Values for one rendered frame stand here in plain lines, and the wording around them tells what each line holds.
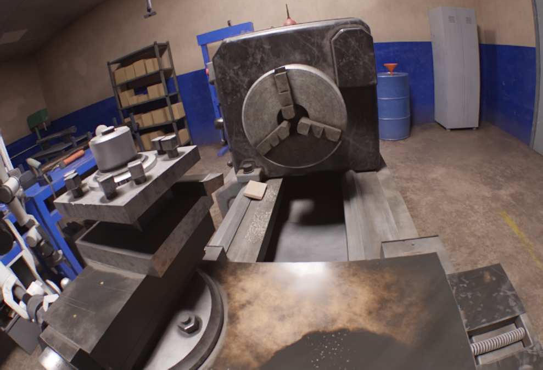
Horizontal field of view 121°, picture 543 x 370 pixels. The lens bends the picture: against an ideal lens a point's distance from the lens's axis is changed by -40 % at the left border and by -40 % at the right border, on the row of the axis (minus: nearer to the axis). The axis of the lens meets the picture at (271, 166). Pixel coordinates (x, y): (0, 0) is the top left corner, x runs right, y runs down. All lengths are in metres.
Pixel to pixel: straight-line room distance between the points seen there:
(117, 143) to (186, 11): 4.43
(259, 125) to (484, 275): 0.58
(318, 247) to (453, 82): 3.59
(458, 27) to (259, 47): 3.58
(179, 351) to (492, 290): 0.48
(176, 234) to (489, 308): 0.48
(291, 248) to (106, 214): 0.57
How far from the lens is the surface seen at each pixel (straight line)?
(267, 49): 0.80
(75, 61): 6.73
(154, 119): 4.74
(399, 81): 3.53
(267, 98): 0.60
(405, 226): 0.65
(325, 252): 0.74
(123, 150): 0.34
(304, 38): 0.79
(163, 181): 0.31
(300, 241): 0.78
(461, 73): 4.13
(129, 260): 0.33
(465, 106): 4.24
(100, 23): 6.04
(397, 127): 3.63
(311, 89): 0.58
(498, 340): 0.46
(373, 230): 0.63
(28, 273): 1.31
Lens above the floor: 1.23
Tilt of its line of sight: 23 degrees down
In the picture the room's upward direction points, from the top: 11 degrees counter-clockwise
